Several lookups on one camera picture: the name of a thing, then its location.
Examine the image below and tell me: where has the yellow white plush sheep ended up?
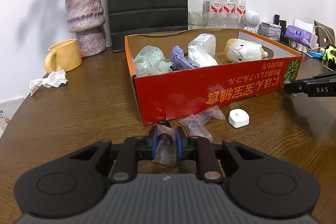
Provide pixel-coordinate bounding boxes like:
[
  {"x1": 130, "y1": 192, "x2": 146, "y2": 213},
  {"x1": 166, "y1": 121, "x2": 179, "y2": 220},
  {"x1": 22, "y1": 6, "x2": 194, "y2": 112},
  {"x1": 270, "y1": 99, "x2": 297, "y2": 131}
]
[{"x1": 224, "y1": 39, "x2": 268, "y2": 63}]

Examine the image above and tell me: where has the purple knitted pouch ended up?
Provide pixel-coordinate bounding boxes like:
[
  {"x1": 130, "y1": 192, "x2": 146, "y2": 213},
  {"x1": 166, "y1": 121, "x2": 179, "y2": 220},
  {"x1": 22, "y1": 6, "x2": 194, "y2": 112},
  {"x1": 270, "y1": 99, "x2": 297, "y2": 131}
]
[{"x1": 170, "y1": 46, "x2": 199, "y2": 71}]

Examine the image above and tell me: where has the iridescent plastic bag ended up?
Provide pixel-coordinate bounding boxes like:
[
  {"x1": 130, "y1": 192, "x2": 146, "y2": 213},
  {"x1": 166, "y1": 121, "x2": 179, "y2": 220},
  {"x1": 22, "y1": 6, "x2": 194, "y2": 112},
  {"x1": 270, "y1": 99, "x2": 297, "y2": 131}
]
[{"x1": 133, "y1": 46, "x2": 173, "y2": 77}]

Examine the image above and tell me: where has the translucent plastic storage box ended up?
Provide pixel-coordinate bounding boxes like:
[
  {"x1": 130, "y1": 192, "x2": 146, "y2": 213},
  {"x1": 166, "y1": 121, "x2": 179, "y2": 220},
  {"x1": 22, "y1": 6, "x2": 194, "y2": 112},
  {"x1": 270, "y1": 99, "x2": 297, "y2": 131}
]
[{"x1": 187, "y1": 34, "x2": 218, "y2": 68}]

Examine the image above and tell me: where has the clear purple plastic wrapper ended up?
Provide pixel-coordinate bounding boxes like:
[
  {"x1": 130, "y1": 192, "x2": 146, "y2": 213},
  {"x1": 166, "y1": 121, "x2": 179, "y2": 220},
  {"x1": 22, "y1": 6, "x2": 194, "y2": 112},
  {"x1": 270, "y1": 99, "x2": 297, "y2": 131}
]
[{"x1": 178, "y1": 106, "x2": 226, "y2": 142}]

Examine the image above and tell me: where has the green black object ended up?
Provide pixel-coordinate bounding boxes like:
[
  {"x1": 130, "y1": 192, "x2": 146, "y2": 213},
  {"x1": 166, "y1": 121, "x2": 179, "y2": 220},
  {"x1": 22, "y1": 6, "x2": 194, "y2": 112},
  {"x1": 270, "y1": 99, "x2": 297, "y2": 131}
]
[{"x1": 322, "y1": 45, "x2": 336, "y2": 71}]

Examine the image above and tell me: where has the blue object on table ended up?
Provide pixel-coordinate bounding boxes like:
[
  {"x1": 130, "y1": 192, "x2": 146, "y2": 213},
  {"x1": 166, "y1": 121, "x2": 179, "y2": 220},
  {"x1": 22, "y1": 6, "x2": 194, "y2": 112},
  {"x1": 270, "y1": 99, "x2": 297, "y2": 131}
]
[{"x1": 306, "y1": 51, "x2": 324, "y2": 59}]

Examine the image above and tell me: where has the purple tissue pack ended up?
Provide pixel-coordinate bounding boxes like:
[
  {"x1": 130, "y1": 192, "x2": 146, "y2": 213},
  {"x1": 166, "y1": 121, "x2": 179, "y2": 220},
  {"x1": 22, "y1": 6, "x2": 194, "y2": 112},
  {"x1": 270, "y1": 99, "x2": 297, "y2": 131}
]
[{"x1": 285, "y1": 25, "x2": 317, "y2": 48}]

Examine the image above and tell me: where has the orange cardboard box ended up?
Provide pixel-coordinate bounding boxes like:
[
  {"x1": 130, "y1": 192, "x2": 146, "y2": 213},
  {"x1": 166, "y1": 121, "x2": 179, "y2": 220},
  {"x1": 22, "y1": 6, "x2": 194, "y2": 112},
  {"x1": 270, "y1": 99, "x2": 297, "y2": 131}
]
[{"x1": 125, "y1": 29, "x2": 302, "y2": 125}]

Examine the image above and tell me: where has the small white square device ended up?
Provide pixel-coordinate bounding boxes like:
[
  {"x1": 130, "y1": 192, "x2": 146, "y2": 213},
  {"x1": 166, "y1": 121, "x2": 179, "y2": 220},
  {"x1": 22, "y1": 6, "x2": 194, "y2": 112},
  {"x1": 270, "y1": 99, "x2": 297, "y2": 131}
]
[{"x1": 228, "y1": 109, "x2": 249, "y2": 128}]

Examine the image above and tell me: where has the grey tin box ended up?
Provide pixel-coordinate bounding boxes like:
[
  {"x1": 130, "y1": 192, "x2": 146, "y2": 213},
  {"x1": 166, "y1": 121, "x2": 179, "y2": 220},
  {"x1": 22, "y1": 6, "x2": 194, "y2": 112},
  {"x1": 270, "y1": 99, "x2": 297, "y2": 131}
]
[{"x1": 258, "y1": 25, "x2": 281, "y2": 41}]

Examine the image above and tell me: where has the white plastic holder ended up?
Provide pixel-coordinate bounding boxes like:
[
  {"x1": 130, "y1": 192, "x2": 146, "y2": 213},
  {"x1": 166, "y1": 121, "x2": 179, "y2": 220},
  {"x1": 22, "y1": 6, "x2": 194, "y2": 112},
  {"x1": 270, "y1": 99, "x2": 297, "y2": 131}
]
[{"x1": 285, "y1": 19, "x2": 319, "y2": 52}]

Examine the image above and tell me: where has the pink white small case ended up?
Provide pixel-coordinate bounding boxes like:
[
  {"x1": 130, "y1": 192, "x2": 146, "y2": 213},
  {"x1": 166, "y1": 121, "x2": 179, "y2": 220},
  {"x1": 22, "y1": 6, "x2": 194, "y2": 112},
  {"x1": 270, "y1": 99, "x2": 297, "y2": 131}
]
[{"x1": 260, "y1": 22, "x2": 281, "y2": 29}]

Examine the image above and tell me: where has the black lipstick tube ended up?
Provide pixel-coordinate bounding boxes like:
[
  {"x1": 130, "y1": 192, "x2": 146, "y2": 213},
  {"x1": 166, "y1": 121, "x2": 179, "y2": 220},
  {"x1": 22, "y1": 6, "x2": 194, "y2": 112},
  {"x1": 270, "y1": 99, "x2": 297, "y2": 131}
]
[{"x1": 273, "y1": 14, "x2": 280, "y2": 26}]

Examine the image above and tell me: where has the white robot figurine speaker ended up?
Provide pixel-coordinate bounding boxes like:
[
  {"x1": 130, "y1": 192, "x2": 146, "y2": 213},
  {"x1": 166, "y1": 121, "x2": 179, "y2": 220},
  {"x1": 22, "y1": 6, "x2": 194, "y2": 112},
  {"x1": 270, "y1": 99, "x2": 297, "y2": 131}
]
[{"x1": 243, "y1": 10, "x2": 260, "y2": 33}]

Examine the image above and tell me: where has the middle water bottle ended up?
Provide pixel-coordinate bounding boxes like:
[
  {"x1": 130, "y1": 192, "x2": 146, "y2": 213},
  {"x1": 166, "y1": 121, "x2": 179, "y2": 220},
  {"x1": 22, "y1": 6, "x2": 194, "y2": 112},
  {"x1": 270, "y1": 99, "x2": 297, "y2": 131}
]
[{"x1": 222, "y1": 0, "x2": 235, "y2": 28}]

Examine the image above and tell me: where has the water bottle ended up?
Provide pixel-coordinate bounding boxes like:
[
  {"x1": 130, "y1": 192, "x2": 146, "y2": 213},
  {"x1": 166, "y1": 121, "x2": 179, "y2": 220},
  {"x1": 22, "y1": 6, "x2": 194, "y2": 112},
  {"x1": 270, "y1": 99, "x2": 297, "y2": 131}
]
[
  {"x1": 234, "y1": 0, "x2": 246, "y2": 28},
  {"x1": 202, "y1": 0, "x2": 223, "y2": 28},
  {"x1": 222, "y1": 0, "x2": 235, "y2": 28}
]

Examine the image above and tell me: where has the crumpled white tissue on table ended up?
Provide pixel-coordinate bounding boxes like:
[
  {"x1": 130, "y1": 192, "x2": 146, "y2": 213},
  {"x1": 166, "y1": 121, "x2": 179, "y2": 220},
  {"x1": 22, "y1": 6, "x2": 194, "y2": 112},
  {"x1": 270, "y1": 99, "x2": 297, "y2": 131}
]
[{"x1": 29, "y1": 69, "x2": 68, "y2": 96}]

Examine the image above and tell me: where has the right water bottle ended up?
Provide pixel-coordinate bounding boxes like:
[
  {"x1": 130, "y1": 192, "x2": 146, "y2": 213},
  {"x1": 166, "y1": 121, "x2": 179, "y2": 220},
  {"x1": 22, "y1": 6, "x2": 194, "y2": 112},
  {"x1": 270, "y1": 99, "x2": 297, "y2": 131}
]
[{"x1": 234, "y1": 0, "x2": 246, "y2": 28}]

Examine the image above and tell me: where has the left water bottle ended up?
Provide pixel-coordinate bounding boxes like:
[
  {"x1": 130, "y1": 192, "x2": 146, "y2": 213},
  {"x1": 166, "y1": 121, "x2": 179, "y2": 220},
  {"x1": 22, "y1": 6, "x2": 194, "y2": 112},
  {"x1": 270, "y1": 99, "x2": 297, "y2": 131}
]
[{"x1": 202, "y1": 0, "x2": 223, "y2": 28}]

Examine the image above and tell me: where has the yellow ceramic mug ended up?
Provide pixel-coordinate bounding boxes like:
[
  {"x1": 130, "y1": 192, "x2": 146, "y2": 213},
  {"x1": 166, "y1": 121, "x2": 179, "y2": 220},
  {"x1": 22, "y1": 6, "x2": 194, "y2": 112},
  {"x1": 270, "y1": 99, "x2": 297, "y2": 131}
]
[{"x1": 44, "y1": 39, "x2": 82, "y2": 73}]

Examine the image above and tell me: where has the green tinted glass cup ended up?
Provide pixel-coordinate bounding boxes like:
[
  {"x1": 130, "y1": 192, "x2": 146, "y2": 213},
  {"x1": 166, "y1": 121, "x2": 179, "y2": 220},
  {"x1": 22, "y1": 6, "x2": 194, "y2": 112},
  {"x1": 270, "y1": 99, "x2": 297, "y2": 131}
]
[{"x1": 188, "y1": 11, "x2": 205, "y2": 30}]

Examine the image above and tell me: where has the white book at left edge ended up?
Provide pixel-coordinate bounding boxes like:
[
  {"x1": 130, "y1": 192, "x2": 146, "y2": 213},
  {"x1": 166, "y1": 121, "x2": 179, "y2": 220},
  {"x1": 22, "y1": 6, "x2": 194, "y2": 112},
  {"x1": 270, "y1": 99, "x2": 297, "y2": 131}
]
[{"x1": 0, "y1": 97, "x2": 25, "y2": 135}]

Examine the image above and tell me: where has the purple textured ceramic vase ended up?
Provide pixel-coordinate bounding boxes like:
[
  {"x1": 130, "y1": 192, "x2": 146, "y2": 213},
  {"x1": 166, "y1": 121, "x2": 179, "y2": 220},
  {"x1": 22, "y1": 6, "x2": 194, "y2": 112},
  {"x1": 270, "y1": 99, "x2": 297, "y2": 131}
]
[{"x1": 65, "y1": 0, "x2": 106, "y2": 57}]

